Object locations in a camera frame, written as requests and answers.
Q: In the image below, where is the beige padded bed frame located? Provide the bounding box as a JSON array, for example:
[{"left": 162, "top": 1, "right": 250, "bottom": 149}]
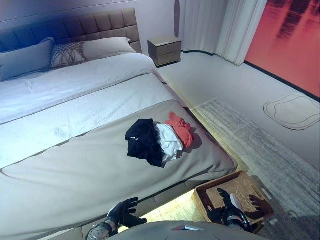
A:
[{"left": 79, "top": 180, "right": 201, "bottom": 240}]

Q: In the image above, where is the woven wicker basket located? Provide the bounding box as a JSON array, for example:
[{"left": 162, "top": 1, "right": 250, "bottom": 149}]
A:
[{"left": 191, "top": 170, "right": 275, "bottom": 235}]

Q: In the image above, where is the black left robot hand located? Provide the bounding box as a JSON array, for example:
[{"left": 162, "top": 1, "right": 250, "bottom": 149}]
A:
[{"left": 106, "top": 197, "right": 148, "bottom": 232}]

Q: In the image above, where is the grey streaked rug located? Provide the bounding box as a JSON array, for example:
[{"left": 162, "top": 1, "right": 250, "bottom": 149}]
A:
[{"left": 189, "top": 96, "right": 320, "bottom": 240}]

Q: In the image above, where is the brown padded headboard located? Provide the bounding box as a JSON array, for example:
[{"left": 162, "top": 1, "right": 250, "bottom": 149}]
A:
[{"left": 0, "top": 7, "right": 143, "bottom": 55}]

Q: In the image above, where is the black baseboard strip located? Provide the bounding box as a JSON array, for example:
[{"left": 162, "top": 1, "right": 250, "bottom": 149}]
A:
[{"left": 181, "top": 49, "right": 320, "bottom": 100}]

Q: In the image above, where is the orange garment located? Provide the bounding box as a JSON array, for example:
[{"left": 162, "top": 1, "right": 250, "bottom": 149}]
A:
[{"left": 164, "top": 111, "right": 195, "bottom": 148}]

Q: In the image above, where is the white bed duvet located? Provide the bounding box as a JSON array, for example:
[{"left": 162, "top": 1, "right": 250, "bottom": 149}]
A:
[{"left": 0, "top": 52, "right": 191, "bottom": 171}]

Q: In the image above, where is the bed with grey cover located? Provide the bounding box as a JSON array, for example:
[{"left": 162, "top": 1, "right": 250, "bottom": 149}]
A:
[{"left": 0, "top": 99, "right": 238, "bottom": 240}]

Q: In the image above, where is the white pillow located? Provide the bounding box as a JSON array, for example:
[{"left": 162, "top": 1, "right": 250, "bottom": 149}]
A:
[{"left": 81, "top": 36, "right": 137, "bottom": 61}]

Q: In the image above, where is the small white outlined mat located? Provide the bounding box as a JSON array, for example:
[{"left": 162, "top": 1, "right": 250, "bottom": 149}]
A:
[{"left": 263, "top": 93, "right": 316, "bottom": 131}]

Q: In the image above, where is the brown wooden nightstand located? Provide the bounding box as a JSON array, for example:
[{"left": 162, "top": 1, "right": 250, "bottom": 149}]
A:
[{"left": 146, "top": 34, "right": 183, "bottom": 67}]

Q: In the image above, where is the patterned beige cushion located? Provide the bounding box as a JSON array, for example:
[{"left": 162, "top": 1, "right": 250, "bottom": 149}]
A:
[{"left": 50, "top": 41, "right": 88, "bottom": 69}]

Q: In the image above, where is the grey robot torso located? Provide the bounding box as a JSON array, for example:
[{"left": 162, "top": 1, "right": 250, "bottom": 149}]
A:
[{"left": 104, "top": 219, "right": 276, "bottom": 240}]

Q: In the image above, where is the blue-grey pillow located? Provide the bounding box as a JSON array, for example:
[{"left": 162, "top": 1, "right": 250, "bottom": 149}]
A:
[{"left": 0, "top": 37, "right": 55, "bottom": 82}]

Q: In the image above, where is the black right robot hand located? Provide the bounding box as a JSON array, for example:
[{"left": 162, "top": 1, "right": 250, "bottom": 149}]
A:
[{"left": 206, "top": 187, "right": 245, "bottom": 224}]

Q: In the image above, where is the white curtain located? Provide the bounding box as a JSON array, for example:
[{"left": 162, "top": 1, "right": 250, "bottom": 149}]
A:
[{"left": 180, "top": 0, "right": 268, "bottom": 67}]

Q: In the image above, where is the brown elongated wall handle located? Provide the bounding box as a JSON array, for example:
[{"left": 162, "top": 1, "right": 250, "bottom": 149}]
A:
[{"left": 173, "top": 0, "right": 181, "bottom": 37}]

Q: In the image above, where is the black garment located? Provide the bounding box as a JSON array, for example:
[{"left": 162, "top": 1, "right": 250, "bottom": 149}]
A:
[{"left": 124, "top": 118, "right": 167, "bottom": 168}]

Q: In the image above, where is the white garment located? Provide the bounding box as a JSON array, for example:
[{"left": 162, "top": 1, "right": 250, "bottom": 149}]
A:
[{"left": 154, "top": 123, "right": 185, "bottom": 165}]

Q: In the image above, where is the orange wall panel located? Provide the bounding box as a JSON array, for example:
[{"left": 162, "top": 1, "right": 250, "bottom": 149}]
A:
[{"left": 243, "top": 0, "right": 320, "bottom": 97}]

